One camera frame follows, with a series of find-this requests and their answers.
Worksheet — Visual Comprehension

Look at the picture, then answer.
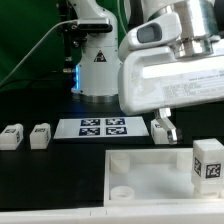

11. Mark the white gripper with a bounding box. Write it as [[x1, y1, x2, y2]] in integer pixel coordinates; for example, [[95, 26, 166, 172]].
[[118, 42, 224, 145]]

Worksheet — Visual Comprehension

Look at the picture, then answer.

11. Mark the white square tabletop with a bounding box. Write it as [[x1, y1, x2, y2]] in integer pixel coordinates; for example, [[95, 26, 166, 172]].
[[104, 148, 224, 206]]

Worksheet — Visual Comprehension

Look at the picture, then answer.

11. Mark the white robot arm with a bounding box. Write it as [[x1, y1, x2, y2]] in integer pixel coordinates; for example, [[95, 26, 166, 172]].
[[69, 0, 224, 143]]

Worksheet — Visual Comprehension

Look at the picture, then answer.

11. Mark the white sheet with tags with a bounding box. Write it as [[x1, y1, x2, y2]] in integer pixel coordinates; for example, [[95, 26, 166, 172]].
[[54, 117, 149, 139]]

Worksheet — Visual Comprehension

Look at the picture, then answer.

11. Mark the white obstacle fence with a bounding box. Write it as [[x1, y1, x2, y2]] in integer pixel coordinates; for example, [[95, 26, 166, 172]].
[[0, 201, 224, 224]]

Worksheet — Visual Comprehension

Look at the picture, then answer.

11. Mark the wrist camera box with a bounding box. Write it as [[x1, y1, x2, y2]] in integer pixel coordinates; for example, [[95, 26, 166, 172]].
[[119, 12, 182, 61]]

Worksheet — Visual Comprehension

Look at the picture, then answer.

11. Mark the black camera stand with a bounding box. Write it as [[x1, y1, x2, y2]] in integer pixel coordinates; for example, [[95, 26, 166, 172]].
[[56, 0, 86, 74]]

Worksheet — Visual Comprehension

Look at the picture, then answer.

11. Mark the grey cable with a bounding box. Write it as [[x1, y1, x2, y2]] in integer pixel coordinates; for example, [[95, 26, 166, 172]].
[[0, 19, 81, 88]]

